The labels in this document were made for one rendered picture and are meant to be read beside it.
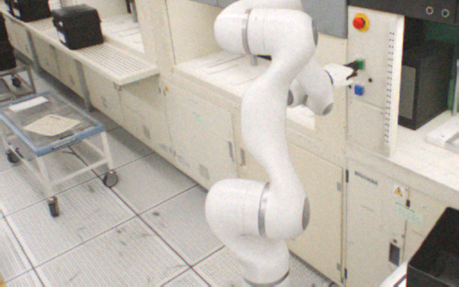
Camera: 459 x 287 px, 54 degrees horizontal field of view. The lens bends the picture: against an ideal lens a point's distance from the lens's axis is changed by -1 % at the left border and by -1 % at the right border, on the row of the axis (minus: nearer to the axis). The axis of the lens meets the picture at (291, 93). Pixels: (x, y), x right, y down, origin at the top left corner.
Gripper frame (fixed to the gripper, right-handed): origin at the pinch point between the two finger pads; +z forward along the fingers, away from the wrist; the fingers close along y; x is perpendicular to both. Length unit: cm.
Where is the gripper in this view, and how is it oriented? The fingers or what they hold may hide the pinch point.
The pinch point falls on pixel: (352, 66)
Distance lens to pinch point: 157.6
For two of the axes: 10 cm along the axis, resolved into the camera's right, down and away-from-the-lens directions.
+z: 7.2, -3.1, 6.2
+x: -0.4, -9.1, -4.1
